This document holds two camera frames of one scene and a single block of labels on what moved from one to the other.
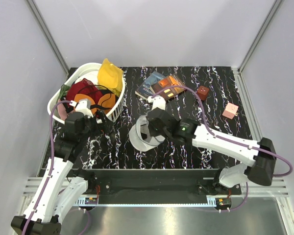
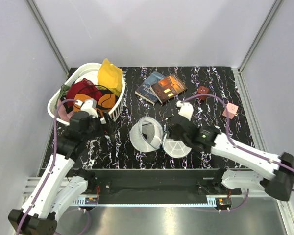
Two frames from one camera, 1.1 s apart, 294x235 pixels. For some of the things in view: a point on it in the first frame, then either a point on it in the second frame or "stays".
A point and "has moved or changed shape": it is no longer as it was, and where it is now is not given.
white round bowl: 141,136 has moved or changed shape
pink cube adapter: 231,111 stays
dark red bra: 84,86 stays
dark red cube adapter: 203,92 stays
